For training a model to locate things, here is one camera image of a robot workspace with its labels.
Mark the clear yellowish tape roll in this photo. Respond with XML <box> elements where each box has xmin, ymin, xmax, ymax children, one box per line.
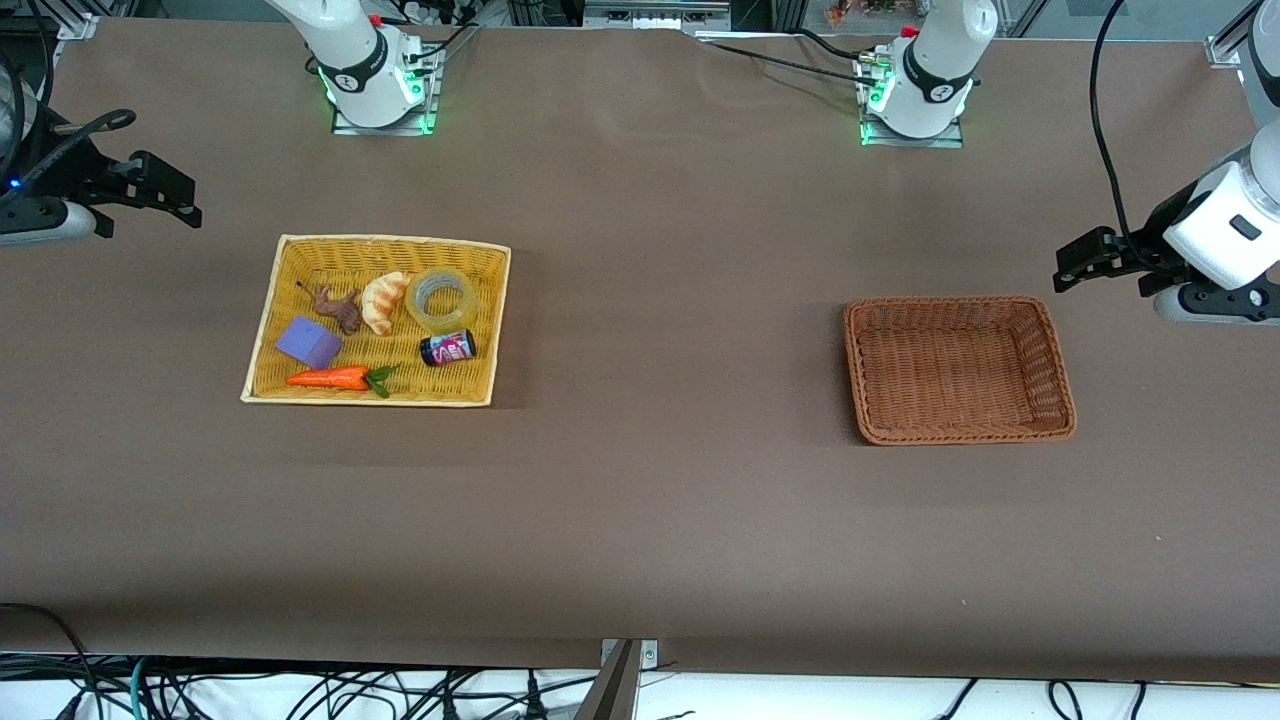
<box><xmin>404</xmin><ymin>266</ymin><xmax>481</xmax><ymax>336</ymax></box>

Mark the brown wicker basket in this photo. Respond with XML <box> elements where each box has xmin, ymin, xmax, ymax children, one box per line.
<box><xmin>843</xmin><ymin>295</ymin><xmax>1078</xmax><ymax>446</ymax></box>

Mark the purple foam block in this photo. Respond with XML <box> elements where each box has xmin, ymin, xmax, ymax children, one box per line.
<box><xmin>275</xmin><ymin>315</ymin><xmax>344</xmax><ymax>371</ymax></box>

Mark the brown toy animal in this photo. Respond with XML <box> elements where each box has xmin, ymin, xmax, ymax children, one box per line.
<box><xmin>296</xmin><ymin>281</ymin><xmax>364</xmax><ymax>336</ymax></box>

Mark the toy croissant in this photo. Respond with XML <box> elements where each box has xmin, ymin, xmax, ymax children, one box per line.
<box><xmin>360</xmin><ymin>271</ymin><xmax>412</xmax><ymax>337</ymax></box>

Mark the orange toy carrot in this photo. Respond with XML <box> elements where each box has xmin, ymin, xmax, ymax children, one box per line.
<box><xmin>285</xmin><ymin>364</ymin><xmax>401</xmax><ymax>399</ymax></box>

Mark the small black pink can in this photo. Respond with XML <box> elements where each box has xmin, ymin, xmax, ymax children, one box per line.
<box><xmin>419</xmin><ymin>329</ymin><xmax>477</xmax><ymax>368</ymax></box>

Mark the yellow wicker basket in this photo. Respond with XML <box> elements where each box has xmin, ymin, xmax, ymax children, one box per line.
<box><xmin>240</xmin><ymin>234</ymin><xmax>512</xmax><ymax>408</ymax></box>

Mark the grey metal box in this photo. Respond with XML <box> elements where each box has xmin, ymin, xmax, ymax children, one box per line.
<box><xmin>584</xmin><ymin>0</ymin><xmax>732</xmax><ymax>32</ymax></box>

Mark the grey metal bar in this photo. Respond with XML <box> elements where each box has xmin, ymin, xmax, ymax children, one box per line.
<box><xmin>574</xmin><ymin>640</ymin><xmax>642</xmax><ymax>720</ymax></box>

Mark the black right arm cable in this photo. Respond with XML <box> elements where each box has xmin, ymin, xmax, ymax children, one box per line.
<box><xmin>0</xmin><ymin>107</ymin><xmax>137</xmax><ymax>201</ymax></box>

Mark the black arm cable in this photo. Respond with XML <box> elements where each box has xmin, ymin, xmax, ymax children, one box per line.
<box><xmin>1089</xmin><ymin>0</ymin><xmax>1167</xmax><ymax>266</ymax></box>
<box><xmin>0</xmin><ymin>107</ymin><xmax>137</xmax><ymax>201</ymax></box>

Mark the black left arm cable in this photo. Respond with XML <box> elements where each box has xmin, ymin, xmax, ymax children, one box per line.
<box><xmin>1089</xmin><ymin>0</ymin><xmax>1167</xmax><ymax>266</ymax></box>

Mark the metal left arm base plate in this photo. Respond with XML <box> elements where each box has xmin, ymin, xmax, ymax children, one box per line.
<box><xmin>858</xmin><ymin>55</ymin><xmax>967</xmax><ymax>150</ymax></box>

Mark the black base cable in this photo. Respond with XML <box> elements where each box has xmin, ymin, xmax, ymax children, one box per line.
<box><xmin>795</xmin><ymin>27</ymin><xmax>881</xmax><ymax>63</ymax></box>
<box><xmin>700</xmin><ymin>40</ymin><xmax>883</xmax><ymax>87</ymax></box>

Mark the black floor cable loop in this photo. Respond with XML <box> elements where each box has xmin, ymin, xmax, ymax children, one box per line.
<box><xmin>0</xmin><ymin>602</ymin><xmax>101</xmax><ymax>720</ymax></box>

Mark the metal table edge bracket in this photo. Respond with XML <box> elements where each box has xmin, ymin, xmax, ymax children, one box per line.
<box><xmin>600</xmin><ymin>638</ymin><xmax>660</xmax><ymax>669</ymax></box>

